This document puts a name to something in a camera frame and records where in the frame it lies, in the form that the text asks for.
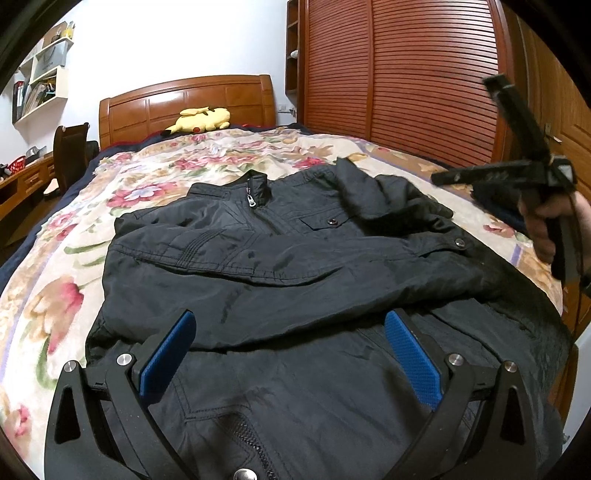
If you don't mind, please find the black jacket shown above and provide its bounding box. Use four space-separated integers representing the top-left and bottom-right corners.
86 159 570 479

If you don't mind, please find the person right hand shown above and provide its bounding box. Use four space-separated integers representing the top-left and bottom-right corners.
519 191 590 270

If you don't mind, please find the floral bed blanket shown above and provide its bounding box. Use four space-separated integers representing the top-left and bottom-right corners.
1 127 563 477

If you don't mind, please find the wooden louvered wardrobe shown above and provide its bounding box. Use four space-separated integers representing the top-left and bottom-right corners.
286 1 514 166

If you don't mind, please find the wooden desk cabinet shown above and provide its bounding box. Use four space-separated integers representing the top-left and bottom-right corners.
0 153 55 220

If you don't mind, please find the red basket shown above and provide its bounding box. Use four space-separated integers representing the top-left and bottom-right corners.
8 156 26 174

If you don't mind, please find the dark wooden chair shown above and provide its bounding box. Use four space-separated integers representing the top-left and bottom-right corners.
43 122 99 198

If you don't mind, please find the yellow plush toy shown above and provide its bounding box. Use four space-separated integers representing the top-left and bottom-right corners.
161 107 230 137

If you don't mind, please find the wooden headboard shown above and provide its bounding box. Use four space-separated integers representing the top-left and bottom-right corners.
98 74 277 149

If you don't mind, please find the white wall shelf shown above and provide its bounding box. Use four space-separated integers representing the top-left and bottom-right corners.
12 21 75 128

